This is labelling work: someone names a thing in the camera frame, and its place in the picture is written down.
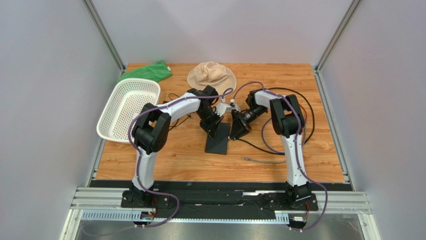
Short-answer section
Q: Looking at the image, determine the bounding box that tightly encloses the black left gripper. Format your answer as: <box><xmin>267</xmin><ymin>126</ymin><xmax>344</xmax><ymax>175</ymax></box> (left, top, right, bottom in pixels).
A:
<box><xmin>196</xmin><ymin>108</ymin><xmax>224</xmax><ymax>140</ymax></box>

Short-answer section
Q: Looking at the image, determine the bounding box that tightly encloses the black Mercury network switch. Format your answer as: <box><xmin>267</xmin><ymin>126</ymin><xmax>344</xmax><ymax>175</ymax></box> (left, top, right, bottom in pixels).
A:
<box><xmin>204</xmin><ymin>122</ymin><xmax>231</xmax><ymax>155</ymax></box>

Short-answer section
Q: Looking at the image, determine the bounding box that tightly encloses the blue ethernet cable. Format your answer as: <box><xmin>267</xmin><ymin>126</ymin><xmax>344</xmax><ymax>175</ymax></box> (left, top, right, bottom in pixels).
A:
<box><xmin>260</xmin><ymin>118</ymin><xmax>286</xmax><ymax>155</ymax></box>

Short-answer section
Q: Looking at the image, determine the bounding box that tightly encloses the red ethernet cable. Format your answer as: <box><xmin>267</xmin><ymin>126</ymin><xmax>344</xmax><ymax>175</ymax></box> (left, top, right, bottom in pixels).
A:
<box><xmin>298</xmin><ymin>103</ymin><xmax>309</xmax><ymax>122</ymax></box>

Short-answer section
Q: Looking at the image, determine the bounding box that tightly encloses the black ethernet cable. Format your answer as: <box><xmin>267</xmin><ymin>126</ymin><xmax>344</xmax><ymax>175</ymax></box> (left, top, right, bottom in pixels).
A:
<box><xmin>234</xmin><ymin>87</ymin><xmax>316</xmax><ymax>156</ymax></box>

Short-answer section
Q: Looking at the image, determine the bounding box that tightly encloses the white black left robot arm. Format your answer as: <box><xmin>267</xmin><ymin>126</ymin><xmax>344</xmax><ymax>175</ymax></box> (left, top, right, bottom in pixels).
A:
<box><xmin>122</xmin><ymin>85</ymin><xmax>231</xmax><ymax>207</ymax></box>

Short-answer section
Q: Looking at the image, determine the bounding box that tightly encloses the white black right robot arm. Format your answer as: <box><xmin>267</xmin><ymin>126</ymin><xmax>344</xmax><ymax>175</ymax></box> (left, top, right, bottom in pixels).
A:
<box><xmin>229</xmin><ymin>89</ymin><xmax>312</xmax><ymax>210</ymax></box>

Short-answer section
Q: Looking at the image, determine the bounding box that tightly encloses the beige bucket hat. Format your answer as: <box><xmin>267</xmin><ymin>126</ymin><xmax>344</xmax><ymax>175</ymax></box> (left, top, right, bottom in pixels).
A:
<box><xmin>186</xmin><ymin>61</ymin><xmax>237</xmax><ymax>94</ymax></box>

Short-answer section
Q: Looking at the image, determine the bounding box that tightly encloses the green cloth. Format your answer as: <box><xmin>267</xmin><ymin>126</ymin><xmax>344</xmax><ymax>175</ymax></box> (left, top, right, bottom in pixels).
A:
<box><xmin>116</xmin><ymin>60</ymin><xmax>172</xmax><ymax>84</ymax></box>

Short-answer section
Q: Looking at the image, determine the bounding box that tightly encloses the white perforated plastic basket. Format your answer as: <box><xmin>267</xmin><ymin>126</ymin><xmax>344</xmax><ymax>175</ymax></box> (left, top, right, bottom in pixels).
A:
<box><xmin>96</xmin><ymin>78</ymin><xmax>161</xmax><ymax>144</ymax></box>

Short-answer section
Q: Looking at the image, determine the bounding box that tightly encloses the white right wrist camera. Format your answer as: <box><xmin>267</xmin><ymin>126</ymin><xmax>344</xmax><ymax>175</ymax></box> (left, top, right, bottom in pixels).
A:
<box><xmin>230</xmin><ymin>99</ymin><xmax>241</xmax><ymax>112</ymax></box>

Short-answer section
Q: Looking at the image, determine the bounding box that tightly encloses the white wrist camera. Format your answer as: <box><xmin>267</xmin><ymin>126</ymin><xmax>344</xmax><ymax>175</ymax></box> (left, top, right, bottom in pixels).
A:
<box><xmin>230</xmin><ymin>99</ymin><xmax>241</xmax><ymax>112</ymax></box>
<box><xmin>215</xmin><ymin>98</ymin><xmax>233</xmax><ymax>116</ymax></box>

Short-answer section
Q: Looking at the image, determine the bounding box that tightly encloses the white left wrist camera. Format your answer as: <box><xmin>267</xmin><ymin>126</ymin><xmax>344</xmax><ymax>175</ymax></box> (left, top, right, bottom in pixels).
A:
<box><xmin>215</xmin><ymin>98</ymin><xmax>233</xmax><ymax>116</ymax></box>

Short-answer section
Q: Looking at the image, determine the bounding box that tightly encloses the grey ethernet cable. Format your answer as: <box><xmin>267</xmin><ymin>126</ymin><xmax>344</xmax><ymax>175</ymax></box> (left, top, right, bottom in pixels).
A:
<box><xmin>241</xmin><ymin>157</ymin><xmax>287</xmax><ymax>165</ymax></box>

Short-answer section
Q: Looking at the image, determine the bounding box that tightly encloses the aluminium front rail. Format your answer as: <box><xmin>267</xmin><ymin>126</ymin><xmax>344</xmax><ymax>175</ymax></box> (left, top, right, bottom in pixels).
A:
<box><xmin>60</xmin><ymin>187</ymin><xmax>380</xmax><ymax>240</ymax></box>

